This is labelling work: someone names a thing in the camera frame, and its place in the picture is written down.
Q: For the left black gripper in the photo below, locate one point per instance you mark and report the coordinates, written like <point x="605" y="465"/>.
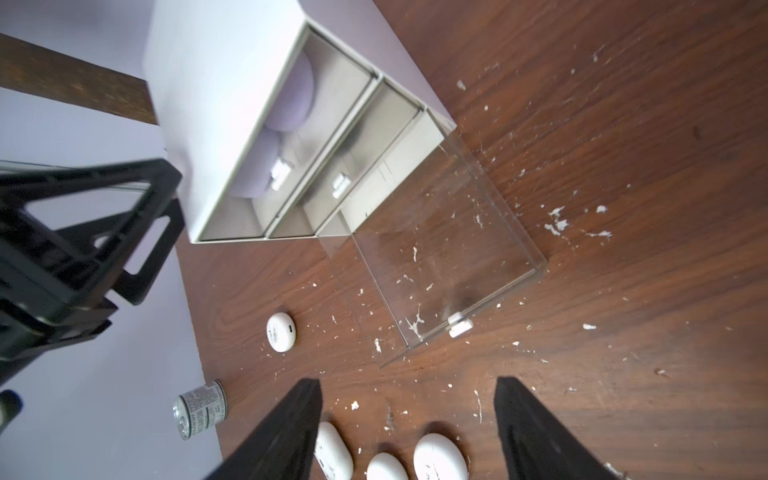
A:
<point x="53" y="277"/>

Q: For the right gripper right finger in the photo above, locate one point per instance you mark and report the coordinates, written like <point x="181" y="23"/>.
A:
<point x="535" y="444"/>

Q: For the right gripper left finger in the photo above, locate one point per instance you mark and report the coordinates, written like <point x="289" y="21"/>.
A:
<point x="282" y="445"/>

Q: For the white round earphone case top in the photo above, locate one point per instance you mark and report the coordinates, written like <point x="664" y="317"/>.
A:
<point x="281" y="332"/>

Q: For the white round earphone case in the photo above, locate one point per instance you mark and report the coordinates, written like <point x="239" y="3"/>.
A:
<point x="436" y="457"/>
<point x="281" y="332"/>
<point x="385" y="466"/>

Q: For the clear bottom drawer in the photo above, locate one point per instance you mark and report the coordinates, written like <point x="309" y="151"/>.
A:
<point x="439" y="250"/>

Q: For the white three-drawer cabinet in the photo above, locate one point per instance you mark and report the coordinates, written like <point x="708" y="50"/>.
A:
<point x="214" y="70"/>

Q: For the purple earphone case top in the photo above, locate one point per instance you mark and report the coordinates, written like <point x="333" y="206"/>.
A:
<point x="294" y="102"/>

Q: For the purple earphone case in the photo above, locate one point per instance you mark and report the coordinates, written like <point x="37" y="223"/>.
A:
<point x="253" y="178"/>
<point x="294" y="102"/>

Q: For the white oval earphone case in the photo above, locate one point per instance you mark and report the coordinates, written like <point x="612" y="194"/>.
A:
<point x="332" y="454"/>

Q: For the white round earphone case right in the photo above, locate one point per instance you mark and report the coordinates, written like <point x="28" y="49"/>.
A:
<point x="436" y="457"/>

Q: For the white round earphone case bottom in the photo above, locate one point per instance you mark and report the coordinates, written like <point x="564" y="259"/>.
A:
<point x="385" y="466"/>

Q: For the pink blossom artificial tree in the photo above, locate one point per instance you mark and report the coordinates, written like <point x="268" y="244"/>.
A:
<point x="31" y="69"/>

